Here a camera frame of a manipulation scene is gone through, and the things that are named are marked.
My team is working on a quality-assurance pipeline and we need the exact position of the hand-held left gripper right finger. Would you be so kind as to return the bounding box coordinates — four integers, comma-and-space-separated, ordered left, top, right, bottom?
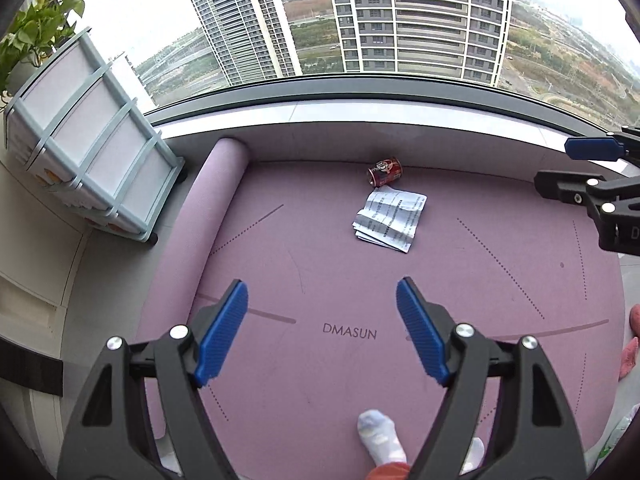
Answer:
396, 276, 587, 480

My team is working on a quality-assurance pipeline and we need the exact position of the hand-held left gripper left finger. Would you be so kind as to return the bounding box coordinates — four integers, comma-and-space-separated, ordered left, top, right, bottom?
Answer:
56, 280, 249, 480

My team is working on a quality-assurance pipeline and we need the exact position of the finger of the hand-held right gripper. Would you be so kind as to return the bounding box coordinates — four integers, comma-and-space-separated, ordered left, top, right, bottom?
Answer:
564, 127, 640, 167
533, 169, 640, 219

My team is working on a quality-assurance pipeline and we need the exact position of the person's white sock foot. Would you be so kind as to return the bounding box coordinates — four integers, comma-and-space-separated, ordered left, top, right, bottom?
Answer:
356, 409, 409, 467
460, 437, 486, 476

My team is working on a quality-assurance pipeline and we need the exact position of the pink yoga mat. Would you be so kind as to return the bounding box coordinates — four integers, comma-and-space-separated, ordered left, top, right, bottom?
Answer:
135, 137, 627, 480

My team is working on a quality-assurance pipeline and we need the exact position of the printed paper leaflet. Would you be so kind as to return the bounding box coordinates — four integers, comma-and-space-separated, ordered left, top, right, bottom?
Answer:
351, 185, 429, 255

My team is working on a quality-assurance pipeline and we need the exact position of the person's red trouser leg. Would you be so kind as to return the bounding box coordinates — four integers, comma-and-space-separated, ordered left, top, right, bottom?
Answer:
367, 462, 412, 480

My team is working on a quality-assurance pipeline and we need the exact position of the red drink can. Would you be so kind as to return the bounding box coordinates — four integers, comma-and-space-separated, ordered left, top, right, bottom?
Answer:
367, 156, 403, 187

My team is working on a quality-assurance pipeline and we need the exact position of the dark panel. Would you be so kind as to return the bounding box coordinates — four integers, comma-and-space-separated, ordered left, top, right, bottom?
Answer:
0, 337, 65, 397

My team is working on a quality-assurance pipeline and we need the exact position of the white green plastic bag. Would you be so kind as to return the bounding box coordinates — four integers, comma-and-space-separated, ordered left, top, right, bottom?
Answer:
585, 402, 640, 472

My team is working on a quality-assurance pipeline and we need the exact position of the wide high-rise building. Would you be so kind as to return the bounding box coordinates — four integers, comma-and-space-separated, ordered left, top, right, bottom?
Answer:
325, 0, 514, 89

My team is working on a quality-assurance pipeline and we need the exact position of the grey drawer cabinet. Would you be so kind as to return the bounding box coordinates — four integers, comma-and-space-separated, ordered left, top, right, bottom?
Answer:
2, 27, 186, 246

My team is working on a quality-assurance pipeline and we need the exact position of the grey window sill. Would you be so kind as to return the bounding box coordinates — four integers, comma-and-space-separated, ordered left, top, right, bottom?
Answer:
145, 74, 640, 157

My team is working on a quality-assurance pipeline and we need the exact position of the slim high-rise building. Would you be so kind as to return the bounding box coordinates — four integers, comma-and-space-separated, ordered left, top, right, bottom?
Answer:
190, 0, 303, 87

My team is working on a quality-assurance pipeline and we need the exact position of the green potted plant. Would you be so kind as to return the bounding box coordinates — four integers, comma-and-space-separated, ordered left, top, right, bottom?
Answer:
0, 0, 86, 107

